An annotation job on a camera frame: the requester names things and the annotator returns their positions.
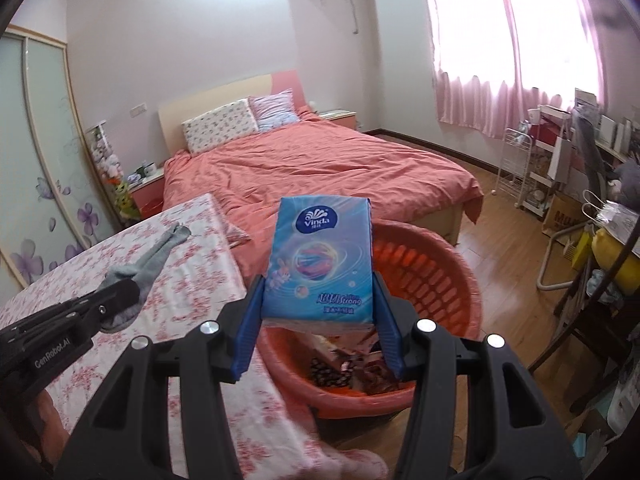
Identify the grey sock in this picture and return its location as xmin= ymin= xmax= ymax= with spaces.
xmin=98 ymin=223 xmax=191 ymax=334

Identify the black polka dot cloth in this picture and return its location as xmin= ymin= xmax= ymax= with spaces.
xmin=309 ymin=358 xmax=354 ymax=388

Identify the blue Vinda tissue pack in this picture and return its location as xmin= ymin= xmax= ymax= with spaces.
xmin=262 ymin=195 xmax=373 ymax=333

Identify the person's left hand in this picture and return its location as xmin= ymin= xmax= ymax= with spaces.
xmin=36 ymin=390 xmax=70 ymax=465

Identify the sliding wardrobe with purple flowers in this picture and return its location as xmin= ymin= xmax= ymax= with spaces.
xmin=1 ymin=27 xmax=120 ymax=302

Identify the pink floral tablecloth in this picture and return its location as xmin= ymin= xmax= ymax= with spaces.
xmin=1 ymin=195 xmax=387 ymax=479

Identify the red plastic laundry basket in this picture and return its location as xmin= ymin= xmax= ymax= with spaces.
xmin=258 ymin=220 xmax=483 ymax=419

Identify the pink left nightstand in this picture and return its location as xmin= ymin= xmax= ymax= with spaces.
xmin=130 ymin=168 xmax=165 ymax=220

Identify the pink nightstand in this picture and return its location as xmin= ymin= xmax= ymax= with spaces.
xmin=130 ymin=168 xmax=165 ymax=220
xmin=318 ymin=110 xmax=358 ymax=130

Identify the stuffed toy column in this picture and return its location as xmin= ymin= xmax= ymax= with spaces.
xmin=86 ymin=122 xmax=141 ymax=226

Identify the yellow bag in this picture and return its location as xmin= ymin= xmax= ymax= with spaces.
xmin=591 ymin=228 xmax=640 ymax=296

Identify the white mug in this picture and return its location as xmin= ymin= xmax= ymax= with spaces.
xmin=143 ymin=162 xmax=157 ymax=177

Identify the brown cardboard box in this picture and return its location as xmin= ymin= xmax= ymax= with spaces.
xmin=542 ymin=193 xmax=586 ymax=236

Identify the beige pink headboard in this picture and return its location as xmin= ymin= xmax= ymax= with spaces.
xmin=158 ymin=70 xmax=307 ymax=156

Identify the bed with salmon duvet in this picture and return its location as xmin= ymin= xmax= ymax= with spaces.
xmin=164 ymin=108 xmax=484 ymax=280

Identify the floral white pillow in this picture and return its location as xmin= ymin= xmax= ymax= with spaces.
xmin=182 ymin=99 xmax=259 ymax=154

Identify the white shelf cart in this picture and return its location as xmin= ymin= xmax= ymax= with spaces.
xmin=516 ymin=105 xmax=572 ymax=219

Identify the pink striped pillow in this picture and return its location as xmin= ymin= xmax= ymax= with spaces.
xmin=248 ymin=89 xmax=299 ymax=133

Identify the pink right nightstand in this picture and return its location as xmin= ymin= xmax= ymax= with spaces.
xmin=318 ymin=110 xmax=358 ymax=130

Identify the pink window curtain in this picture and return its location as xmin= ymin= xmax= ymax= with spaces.
xmin=426 ymin=0 xmax=605 ymax=139

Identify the wall power socket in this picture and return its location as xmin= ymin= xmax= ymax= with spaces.
xmin=130 ymin=103 xmax=148 ymax=117

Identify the white wire rack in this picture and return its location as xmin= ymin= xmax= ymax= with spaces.
xmin=491 ymin=128 xmax=533 ymax=208

